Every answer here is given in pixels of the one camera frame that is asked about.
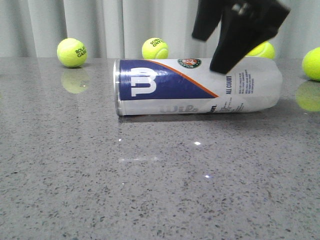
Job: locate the white blue tennis ball can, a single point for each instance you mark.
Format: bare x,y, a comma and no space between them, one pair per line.
188,86

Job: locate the centre tennis ball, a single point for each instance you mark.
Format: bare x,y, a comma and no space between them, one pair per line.
155,48

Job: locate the tennis ball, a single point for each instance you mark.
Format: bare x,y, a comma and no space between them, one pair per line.
155,48
263,50
311,64
71,52

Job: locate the far left tennis ball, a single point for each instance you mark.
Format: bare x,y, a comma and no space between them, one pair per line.
71,52

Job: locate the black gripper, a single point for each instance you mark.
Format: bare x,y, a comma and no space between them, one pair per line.
245,24

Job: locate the far right tennis ball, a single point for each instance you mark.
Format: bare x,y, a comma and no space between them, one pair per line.
311,64

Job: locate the grey white curtain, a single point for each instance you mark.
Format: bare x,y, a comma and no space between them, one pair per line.
108,28

